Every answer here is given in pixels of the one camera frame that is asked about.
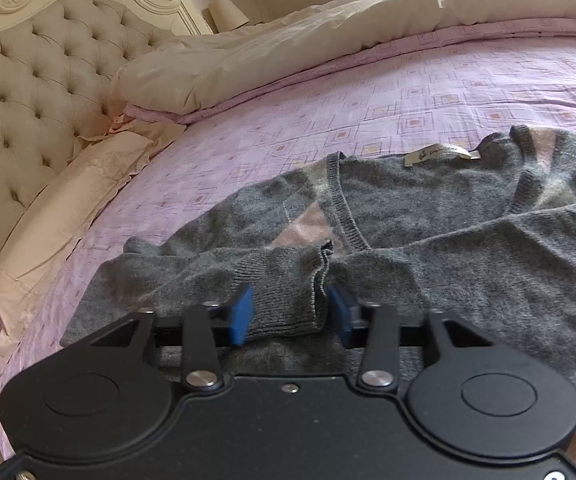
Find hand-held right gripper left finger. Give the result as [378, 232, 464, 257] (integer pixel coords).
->
[88, 284, 255, 394]

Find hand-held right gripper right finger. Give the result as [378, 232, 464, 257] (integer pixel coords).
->
[326, 286, 496, 392]

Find grey knit sweater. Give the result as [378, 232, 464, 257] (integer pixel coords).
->
[60, 125, 576, 428]

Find beige pillow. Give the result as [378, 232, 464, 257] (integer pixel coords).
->
[0, 127, 186, 336]

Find pink patterned bed sheet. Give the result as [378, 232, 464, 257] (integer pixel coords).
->
[0, 17, 576, 456]

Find beige duvet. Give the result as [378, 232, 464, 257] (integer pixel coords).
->
[110, 0, 576, 116]

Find beige lamp shade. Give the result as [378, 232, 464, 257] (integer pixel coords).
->
[207, 0, 249, 32]

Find beige tufted headboard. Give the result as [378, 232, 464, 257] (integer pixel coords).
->
[0, 0, 213, 306]

